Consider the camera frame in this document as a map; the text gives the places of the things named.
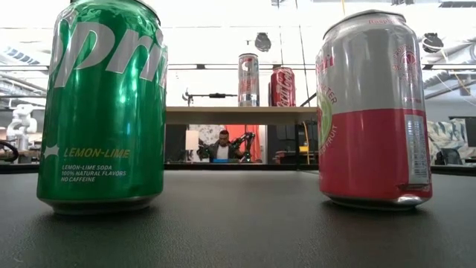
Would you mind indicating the slim white Celsius can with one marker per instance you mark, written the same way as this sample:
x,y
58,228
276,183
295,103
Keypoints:
x,y
248,80

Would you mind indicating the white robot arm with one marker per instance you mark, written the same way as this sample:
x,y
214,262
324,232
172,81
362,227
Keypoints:
x,y
22,123

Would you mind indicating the black background robot arm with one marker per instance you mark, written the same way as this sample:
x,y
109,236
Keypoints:
x,y
202,149
243,143

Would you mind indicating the wooden shelf with black legs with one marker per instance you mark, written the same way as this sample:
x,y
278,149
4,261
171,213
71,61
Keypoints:
x,y
223,115

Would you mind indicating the orange red panel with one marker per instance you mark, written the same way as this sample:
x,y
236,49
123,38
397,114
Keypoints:
x,y
258,134

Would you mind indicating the person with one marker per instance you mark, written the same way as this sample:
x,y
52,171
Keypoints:
x,y
223,150

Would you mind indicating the small blue box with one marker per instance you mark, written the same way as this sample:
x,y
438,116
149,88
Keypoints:
x,y
222,161

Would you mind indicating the small white board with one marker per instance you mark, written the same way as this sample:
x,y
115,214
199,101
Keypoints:
x,y
192,140

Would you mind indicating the black round ceiling fixture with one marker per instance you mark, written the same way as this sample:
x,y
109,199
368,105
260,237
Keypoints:
x,y
432,41
263,41

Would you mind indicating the black table mat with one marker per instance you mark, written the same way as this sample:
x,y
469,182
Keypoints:
x,y
238,231

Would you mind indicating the white and pink seltzer can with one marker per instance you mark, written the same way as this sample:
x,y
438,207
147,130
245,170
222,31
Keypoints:
x,y
372,149

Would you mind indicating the green Sprite can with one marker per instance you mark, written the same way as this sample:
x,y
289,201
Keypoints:
x,y
100,111

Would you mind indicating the leaf patterned panel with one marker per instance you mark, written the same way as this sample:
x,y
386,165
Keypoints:
x,y
446,137

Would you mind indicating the black aluminium table frame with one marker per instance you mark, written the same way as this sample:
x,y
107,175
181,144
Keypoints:
x,y
223,167

